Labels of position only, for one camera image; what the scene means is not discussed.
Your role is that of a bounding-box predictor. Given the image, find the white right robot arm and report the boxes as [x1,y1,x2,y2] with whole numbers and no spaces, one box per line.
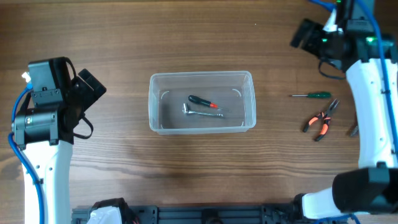
[291,0,397,223]

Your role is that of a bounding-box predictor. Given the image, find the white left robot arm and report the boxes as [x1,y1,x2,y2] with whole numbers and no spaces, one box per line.
[8,57,106,223]

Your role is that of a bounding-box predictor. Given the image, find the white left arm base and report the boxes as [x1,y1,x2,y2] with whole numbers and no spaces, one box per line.
[87,198,139,224]

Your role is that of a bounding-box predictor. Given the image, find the red handled pliers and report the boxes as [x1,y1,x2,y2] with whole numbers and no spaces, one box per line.
[349,123,359,137]

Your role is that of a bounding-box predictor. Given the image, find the clear plastic container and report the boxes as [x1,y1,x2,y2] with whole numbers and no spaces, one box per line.
[149,71,256,135]

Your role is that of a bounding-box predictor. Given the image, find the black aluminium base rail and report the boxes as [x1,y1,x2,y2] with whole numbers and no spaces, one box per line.
[71,203,305,224]

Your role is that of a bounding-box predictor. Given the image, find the silver L-shaped socket wrench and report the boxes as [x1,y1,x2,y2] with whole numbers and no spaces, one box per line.
[182,103,224,118]

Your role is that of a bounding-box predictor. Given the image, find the orange black needle-nose pliers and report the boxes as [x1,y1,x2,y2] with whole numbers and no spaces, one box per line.
[303,98,340,142]

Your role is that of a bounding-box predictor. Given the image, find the green handled screwdriver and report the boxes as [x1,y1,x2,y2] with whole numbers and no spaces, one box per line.
[290,91,332,99]

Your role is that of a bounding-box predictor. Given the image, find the black red screwdriver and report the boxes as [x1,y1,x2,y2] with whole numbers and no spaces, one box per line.
[188,95,230,112]

